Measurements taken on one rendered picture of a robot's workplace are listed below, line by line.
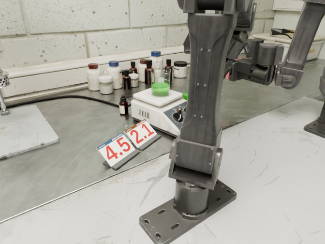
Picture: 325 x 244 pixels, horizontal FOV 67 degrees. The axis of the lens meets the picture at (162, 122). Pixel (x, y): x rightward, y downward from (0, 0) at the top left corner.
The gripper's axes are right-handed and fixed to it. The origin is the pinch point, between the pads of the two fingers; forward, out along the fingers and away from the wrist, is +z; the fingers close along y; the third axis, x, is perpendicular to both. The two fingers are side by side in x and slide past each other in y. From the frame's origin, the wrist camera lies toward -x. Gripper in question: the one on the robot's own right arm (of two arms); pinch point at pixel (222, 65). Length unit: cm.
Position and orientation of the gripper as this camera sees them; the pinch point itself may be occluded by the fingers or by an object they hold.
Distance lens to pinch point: 98.1
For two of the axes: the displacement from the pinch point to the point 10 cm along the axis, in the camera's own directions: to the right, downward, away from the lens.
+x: 0.1, 8.9, 4.5
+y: -8.1, 2.7, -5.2
